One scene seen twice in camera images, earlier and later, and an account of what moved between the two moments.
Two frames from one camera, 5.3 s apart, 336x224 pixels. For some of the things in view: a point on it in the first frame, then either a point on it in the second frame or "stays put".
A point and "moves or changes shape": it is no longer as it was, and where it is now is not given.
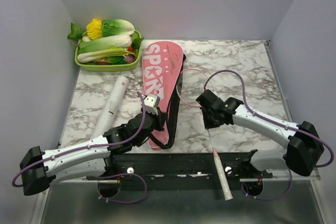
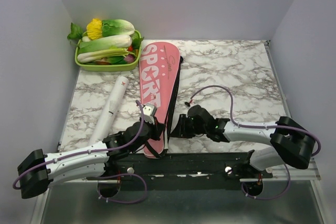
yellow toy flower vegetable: x=94 y=29 stays put
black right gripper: x=208 y=124 → x=180 y=131
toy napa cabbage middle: x=106 y=42 stays put
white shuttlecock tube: x=107 y=113 stays put
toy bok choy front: x=87 y=56 stays put
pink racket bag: x=163 y=67 moves or changes shape
